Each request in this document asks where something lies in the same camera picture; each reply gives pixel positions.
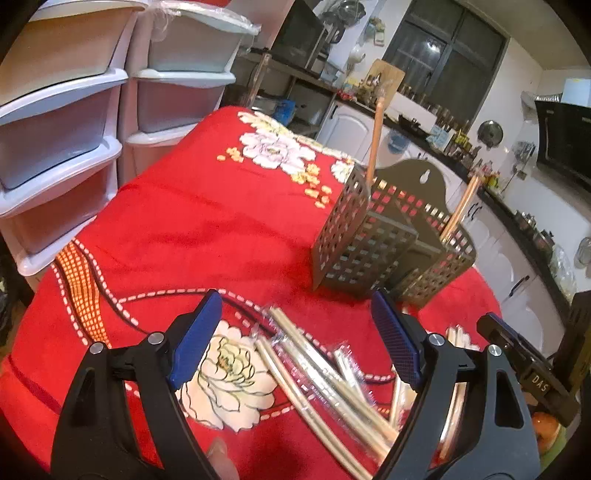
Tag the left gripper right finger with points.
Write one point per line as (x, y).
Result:
(495, 438)

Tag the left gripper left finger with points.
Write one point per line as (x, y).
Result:
(95, 438)

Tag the dark kitchen window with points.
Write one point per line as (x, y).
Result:
(450, 56)

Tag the operator hand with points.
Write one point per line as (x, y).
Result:
(217, 455)

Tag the steel pot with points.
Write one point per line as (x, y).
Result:
(544, 241)

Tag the grey perforated utensil caddy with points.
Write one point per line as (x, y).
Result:
(387, 235)

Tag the black range hood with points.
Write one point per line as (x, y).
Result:
(565, 141)

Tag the hanging pot lid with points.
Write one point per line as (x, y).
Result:
(490, 133)

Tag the red floral tablecloth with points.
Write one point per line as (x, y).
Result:
(236, 208)

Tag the black wok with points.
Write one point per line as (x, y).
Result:
(413, 126)

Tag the wooden cutting board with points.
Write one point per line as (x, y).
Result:
(384, 80)

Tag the left white drawer tower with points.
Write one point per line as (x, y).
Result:
(60, 86)

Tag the white drawer tower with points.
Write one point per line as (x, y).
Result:
(179, 63)
(60, 86)

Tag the right white drawer tower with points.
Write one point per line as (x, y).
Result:
(179, 63)

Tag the black microwave oven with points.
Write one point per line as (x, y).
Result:
(300, 37)

